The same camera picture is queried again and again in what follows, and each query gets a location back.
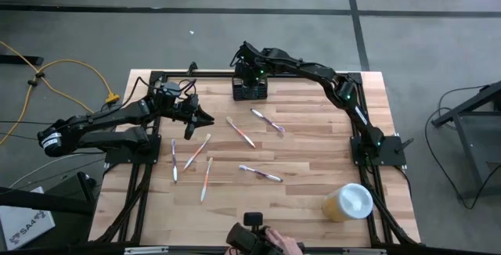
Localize silver aluminium bracket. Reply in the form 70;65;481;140
124;246;170;255
341;247;387;255

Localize person's hand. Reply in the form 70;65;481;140
264;227;305;255

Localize yellow container white lid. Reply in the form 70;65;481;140
322;182;375;223

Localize black wire rack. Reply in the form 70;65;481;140
231;73;269;102

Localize black floor bar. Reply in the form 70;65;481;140
0;54;45;66

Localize white floor cable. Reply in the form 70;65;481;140
7;152;106;189

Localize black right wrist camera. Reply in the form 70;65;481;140
232;62;247;81

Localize black aluminium table frame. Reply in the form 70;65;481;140
88;70;422;248

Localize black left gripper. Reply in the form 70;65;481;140
154;93;215;141

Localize black handheld camera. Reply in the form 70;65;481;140
225;211;277;255

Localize black equipment stand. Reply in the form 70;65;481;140
0;171;99;217

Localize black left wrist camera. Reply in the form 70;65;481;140
159;81;184;100

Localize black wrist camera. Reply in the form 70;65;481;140
232;62;247;81
159;81;184;100

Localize white printed box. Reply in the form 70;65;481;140
0;185;56;251

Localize orange toothbrush yellow bristles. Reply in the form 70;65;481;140
200;156;214;203

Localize yellow extension cable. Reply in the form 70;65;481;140
0;40;44;146
37;58;121;106

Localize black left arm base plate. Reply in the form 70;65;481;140
104;134;162;166

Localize purple and white toothbrush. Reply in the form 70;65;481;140
250;108;287;134
238;163;284;183
170;138;178;184

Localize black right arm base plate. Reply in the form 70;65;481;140
349;135;408;167

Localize black metal cart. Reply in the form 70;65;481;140
430;81;501;200

